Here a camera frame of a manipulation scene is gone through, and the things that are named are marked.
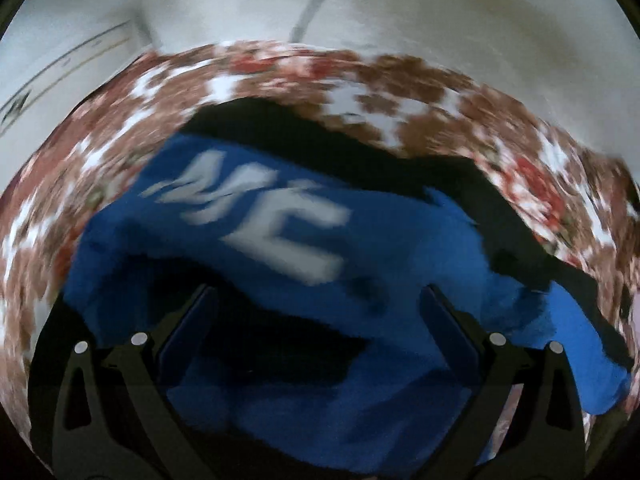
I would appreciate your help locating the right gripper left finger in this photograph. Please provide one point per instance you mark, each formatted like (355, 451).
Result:
(112, 420)

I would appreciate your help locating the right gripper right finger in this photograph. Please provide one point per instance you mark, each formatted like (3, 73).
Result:
(523, 419)

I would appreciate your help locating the blue and black Supreme jacket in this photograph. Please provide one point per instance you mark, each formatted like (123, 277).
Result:
(309, 358)

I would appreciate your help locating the floral brown bed blanket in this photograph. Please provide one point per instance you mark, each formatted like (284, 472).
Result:
(581, 205)

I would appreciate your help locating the white bed headboard panel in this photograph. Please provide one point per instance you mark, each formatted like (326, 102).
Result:
(62, 78)

